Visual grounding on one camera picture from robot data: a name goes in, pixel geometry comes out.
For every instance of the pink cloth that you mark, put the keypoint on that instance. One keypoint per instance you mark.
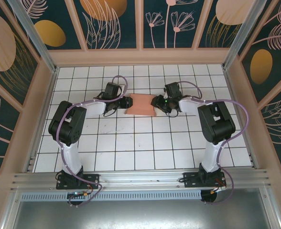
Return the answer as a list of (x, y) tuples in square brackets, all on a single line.
[(140, 105)]

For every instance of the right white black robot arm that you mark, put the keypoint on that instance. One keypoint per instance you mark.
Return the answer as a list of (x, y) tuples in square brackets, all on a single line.
[(217, 124)]

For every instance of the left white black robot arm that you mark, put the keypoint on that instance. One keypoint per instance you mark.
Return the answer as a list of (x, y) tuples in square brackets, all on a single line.
[(66, 124)]

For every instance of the small green circuit board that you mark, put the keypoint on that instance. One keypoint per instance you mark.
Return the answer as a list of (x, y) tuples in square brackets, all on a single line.
[(78, 194)]

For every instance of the grey metal sheet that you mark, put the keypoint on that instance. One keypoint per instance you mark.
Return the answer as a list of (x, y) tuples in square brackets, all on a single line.
[(140, 214)]

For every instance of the aluminium side rail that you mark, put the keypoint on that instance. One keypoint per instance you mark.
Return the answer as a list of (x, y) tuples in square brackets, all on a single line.
[(41, 119), (241, 119)]

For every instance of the aluminium mounting rail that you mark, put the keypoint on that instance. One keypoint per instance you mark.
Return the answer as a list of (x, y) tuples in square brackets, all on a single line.
[(140, 177)]

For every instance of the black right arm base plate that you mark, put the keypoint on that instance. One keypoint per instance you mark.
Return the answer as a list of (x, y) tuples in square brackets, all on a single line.
[(190, 179)]

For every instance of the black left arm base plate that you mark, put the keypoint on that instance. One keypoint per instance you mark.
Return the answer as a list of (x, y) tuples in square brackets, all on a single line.
[(92, 179)]

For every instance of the aluminium frame post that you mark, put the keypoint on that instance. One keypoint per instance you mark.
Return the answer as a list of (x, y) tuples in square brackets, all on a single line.
[(35, 35), (241, 33)]

